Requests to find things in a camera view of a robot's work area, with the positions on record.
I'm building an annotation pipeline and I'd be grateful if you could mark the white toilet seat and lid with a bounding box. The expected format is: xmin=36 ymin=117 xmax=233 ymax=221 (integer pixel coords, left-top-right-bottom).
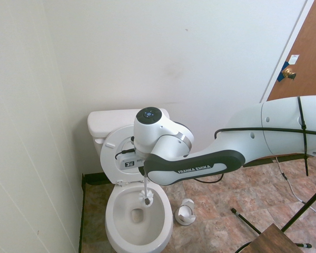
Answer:
xmin=100 ymin=124 xmax=159 ymax=187

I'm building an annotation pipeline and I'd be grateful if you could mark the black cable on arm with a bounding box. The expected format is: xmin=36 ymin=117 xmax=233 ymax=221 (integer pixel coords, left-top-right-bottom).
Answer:
xmin=114 ymin=95 xmax=316 ymax=184

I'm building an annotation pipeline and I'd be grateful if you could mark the black floor cable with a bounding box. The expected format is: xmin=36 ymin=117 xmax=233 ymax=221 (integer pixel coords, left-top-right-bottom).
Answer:
xmin=235 ymin=240 xmax=254 ymax=253

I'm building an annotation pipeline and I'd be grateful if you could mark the blue tape strip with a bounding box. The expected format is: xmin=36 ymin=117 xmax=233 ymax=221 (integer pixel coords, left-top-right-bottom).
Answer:
xmin=276 ymin=61 xmax=292 ymax=83

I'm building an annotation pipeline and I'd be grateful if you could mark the dark wooden table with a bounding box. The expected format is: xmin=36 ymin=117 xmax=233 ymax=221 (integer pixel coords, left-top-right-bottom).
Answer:
xmin=241 ymin=223 xmax=316 ymax=253

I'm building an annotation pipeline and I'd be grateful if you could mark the white toilet bowl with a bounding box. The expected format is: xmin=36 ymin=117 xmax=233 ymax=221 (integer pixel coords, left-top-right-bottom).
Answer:
xmin=104 ymin=179 xmax=174 ymax=253

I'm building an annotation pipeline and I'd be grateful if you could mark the white toilet tank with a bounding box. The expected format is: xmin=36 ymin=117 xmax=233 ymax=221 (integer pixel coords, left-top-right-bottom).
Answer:
xmin=91 ymin=131 xmax=114 ymax=160

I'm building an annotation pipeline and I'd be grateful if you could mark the black camera tripod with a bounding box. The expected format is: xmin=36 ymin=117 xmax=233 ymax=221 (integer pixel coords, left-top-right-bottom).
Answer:
xmin=231 ymin=180 xmax=316 ymax=249

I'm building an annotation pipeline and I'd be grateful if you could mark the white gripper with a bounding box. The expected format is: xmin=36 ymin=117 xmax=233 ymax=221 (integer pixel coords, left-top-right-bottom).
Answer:
xmin=117 ymin=152 xmax=147 ymax=178

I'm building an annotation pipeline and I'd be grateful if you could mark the white toilet brush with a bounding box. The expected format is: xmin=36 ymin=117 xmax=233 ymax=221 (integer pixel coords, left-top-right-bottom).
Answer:
xmin=137 ymin=176 xmax=155 ymax=208

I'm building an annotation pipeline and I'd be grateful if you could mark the white toilet tank lid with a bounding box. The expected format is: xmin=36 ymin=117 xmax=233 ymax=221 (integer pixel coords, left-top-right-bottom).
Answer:
xmin=87 ymin=108 xmax=171 ymax=138

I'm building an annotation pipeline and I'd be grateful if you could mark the white toilet brush holder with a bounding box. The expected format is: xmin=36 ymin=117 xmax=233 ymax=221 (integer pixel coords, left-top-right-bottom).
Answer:
xmin=176 ymin=199 xmax=196 ymax=226

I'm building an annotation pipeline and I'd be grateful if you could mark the brass door knob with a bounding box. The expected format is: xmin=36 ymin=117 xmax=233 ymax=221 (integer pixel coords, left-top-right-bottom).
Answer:
xmin=282 ymin=67 xmax=298 ymax=80

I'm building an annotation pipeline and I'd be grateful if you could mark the white floor cable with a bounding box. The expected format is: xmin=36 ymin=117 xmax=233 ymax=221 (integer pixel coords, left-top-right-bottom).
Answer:
xmin=275 ymin=157 xmax=316 ymax=220

